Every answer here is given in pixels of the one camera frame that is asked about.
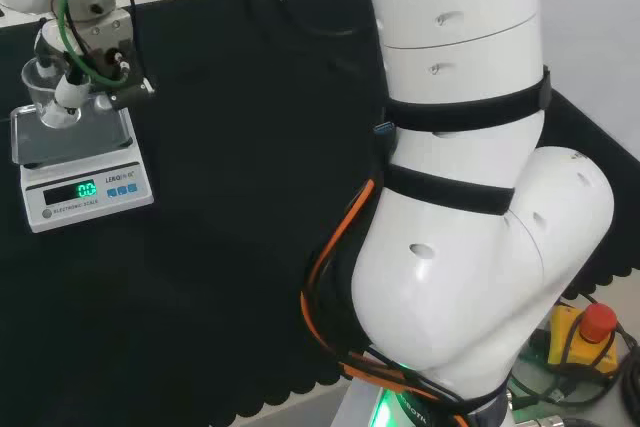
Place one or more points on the white electronic balance steel pan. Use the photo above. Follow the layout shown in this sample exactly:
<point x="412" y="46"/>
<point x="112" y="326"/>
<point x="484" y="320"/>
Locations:
<point x="85" y="172"/>

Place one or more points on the yellow stop button box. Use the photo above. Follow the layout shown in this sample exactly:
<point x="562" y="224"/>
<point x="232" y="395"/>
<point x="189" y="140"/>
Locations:
<point x="567" y="342"/>

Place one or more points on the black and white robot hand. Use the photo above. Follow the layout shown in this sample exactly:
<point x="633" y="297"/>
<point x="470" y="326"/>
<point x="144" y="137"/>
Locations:
<point x="107" y="54"/>

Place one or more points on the clear glass beaker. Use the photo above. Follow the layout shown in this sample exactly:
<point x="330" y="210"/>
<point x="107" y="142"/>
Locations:
<point x="37" y="89"/>

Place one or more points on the black bench cloth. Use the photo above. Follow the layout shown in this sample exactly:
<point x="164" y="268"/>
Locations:
<point x="225" y="197"/>

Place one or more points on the blue plug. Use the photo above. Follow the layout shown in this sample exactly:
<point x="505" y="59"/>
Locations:
<point x="384" y="128"/>

